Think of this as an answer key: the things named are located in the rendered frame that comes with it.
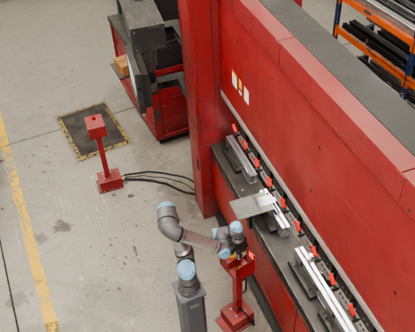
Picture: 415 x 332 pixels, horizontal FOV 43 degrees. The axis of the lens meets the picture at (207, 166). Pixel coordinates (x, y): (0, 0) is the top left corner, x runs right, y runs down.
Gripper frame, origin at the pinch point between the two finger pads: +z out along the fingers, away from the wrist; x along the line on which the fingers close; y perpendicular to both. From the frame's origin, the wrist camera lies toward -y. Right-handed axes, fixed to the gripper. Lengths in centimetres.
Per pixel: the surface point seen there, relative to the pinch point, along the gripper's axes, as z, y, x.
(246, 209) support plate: -14.2, 24.1, 20.6
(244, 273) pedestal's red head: 12.8, 1.0, -4.7
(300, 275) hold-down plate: -4.7, 21.7, -36.9
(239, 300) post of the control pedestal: 54, -2, 3
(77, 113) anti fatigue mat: 82, 2, 332
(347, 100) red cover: -143, 37, -49
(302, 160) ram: -87, 35, -23
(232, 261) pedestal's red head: 6.4, -1.5, 4.7
